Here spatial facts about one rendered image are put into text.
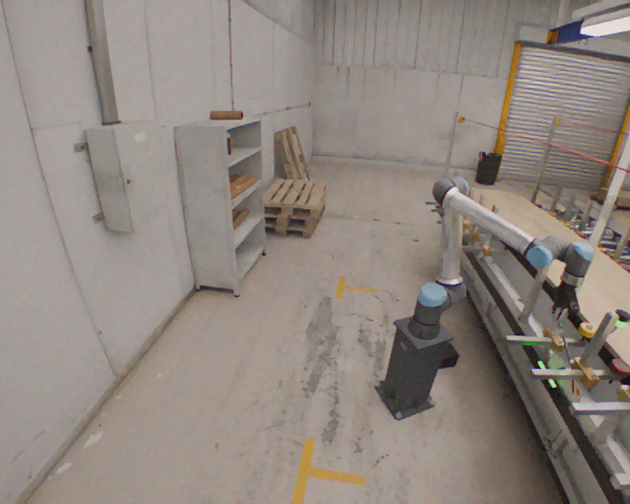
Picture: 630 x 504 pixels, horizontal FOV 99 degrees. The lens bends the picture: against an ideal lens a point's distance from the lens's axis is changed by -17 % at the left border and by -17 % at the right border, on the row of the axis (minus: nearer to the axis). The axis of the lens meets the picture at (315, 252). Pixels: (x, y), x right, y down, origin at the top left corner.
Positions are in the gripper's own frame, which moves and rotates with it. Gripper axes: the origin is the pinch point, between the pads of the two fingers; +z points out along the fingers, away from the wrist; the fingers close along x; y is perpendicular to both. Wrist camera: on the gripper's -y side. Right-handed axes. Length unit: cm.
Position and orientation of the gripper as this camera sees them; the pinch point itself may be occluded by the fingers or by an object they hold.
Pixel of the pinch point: (555, 320)
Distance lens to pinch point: 174.6
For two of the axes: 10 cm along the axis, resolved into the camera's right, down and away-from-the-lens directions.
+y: 1.0, -4.6, 8.8
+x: -9.9, -0.8, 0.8
